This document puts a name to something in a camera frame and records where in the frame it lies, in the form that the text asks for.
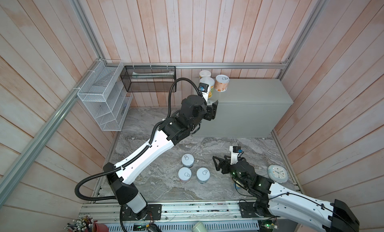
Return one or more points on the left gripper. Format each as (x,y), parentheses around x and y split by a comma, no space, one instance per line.
(210,111)

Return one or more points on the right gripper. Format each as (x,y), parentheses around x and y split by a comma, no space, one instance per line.
(221,161)

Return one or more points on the tall can green label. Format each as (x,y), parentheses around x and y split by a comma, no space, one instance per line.
(209,81)

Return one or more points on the orange can pull tab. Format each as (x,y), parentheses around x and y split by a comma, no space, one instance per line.
(221,83)

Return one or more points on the yellow can white lid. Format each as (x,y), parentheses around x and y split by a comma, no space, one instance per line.
(204,74)

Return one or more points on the silver can pull tab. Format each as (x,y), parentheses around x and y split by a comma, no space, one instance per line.
(188,160)

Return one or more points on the pink can white lid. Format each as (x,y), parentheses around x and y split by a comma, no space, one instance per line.
(184,174)

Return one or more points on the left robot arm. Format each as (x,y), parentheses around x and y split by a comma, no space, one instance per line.
(165,135)

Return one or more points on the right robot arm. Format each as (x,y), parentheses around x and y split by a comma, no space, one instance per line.
(274,200)

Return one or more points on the blue can pull tab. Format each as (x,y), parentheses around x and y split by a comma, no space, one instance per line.
(203,175)

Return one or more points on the grey metal cabinet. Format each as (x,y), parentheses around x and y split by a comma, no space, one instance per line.
(249,108)

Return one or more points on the white round clock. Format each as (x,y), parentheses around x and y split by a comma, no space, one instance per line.
(278,174)

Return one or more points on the black mesh basket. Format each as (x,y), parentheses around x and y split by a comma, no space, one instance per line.
(148,79)

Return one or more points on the white cup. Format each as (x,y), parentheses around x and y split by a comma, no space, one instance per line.
(199,227)

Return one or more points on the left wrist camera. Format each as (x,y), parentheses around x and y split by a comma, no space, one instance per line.
(205,90)

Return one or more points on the aluminium mounting rail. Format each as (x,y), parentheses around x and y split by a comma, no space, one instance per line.
(176,211)

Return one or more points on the white wire shelf rack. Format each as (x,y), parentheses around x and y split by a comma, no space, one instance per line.
(104,95)

